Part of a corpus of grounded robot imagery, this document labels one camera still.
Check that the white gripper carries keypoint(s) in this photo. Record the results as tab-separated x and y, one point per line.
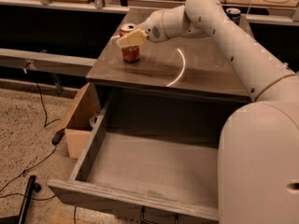
152	28

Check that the red coke can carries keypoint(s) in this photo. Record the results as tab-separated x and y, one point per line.
129	54

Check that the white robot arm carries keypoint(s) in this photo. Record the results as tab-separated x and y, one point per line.
258	157

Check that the blue pepsi can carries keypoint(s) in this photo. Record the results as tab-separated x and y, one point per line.
233	14

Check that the open grey top drawer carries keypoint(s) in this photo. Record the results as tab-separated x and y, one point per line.
151	158

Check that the grey cabinet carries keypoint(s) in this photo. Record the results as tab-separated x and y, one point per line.
180	86

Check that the tape roll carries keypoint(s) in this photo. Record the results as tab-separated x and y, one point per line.
93	120

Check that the cardboard box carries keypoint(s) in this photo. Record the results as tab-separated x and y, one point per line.
76	120

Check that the black power adapter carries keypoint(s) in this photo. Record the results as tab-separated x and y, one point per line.
57	137

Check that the black stand leg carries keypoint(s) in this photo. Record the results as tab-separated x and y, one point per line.
27	196

